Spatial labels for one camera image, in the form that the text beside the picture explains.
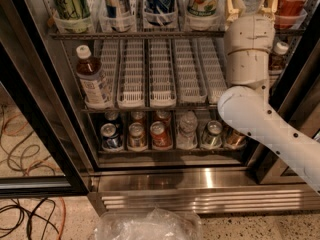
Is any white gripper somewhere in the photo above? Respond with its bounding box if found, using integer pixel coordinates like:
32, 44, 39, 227
224, 0, 278, 54

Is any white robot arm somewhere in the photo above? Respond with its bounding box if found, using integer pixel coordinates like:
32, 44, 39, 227
218, 0, 320, 193

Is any right tea bottle white cap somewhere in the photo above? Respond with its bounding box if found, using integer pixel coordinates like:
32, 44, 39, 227
268, 41, 290, 88

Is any tea bottle white cap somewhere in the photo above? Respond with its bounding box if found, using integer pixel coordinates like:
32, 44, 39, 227
76, 45, 110, 105
268, 41, 290, 88

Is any right fridge glass door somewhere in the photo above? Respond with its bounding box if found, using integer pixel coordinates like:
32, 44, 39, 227
257, 5, 320, 184

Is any fridge glass door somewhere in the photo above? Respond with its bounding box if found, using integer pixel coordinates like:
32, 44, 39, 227
257, 5, 320, 184
0, 0, 91, 198

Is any water bottle bottom shelf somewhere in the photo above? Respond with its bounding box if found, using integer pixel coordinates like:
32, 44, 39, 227
176, 111, 198, 150

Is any green can top shelf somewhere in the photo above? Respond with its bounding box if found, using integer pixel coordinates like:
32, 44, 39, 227
54, 0, 90, 33

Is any left tea bottle white cap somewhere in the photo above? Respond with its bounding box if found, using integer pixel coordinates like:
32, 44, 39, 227
76, 45, 110, 105

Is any left fridge glass door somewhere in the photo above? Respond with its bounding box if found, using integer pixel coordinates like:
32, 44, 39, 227
0, 0, 91, 198

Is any red coca-cola can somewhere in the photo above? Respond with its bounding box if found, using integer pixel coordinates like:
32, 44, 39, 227
275, 0, 307, 29

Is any white tray lane five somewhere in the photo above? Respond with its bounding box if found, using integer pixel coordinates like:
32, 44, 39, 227
197, 38, 227, 104

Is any white tray lane four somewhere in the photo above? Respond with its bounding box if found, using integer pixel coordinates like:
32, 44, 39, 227
172, 39, 207, 104

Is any white tray lane three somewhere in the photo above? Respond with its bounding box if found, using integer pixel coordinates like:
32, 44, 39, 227
148, 39, 176, 108

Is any white tray lane two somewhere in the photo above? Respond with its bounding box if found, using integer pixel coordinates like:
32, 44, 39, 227
117, 40, 145, 109

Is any gold can front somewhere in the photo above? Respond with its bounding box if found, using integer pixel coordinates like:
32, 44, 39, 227
224, 128, 246, 149

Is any green silver can bottom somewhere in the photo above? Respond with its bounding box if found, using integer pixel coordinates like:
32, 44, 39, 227
201, 120, 222, 149

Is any red can rear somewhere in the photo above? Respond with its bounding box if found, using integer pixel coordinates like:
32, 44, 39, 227
153, 110, 171, 126

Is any brown can rear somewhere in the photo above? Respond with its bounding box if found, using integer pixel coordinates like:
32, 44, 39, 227
131, 111, 146, 124

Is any brown can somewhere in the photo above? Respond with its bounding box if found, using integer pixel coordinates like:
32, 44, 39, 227
129, 122, 146, 148
131, 111, 146, 124

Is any red can front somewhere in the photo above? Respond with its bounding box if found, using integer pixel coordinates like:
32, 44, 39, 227
150, 121, 172, 148

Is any brown can front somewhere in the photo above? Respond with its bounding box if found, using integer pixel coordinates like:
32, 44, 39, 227
129, 122, 146, 148

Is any dark can rear left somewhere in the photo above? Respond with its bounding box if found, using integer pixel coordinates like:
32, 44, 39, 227
104, 111, 122, 128

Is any blue pepsi can front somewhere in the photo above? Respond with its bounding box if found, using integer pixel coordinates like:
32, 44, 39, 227
100, 123, 122, 149

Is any clear plastic bin with bag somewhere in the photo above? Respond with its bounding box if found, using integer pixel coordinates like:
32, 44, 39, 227
94, 208, 203, 240

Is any top wire shelf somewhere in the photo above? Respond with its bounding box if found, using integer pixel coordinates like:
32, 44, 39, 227
49, 29, 305, 40

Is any wire shelf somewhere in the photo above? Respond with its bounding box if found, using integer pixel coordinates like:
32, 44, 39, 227
81, 104, 218, 113
49, 29, 305, 40

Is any middle wire shelf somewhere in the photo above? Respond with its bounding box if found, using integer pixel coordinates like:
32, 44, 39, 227
81, 104, 218, 113

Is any orange cable on floor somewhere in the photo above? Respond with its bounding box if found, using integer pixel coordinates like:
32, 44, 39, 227
54, 197, 67, 240

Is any black cable on floor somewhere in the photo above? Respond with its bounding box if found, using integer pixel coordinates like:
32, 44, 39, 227
0, 197, 60, 240

